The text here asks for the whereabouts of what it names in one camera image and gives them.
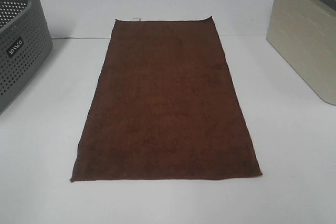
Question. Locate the brown towel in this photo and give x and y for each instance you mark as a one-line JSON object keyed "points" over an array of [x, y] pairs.
{"points": [[165, 107]]}

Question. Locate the beige plastic bin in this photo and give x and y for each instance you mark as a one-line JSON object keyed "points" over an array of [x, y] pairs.
{"points": [[303, 33]]}

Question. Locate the grey perforated plastic basket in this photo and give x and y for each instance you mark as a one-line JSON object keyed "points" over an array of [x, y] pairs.
{"points": [[25, 45]]}

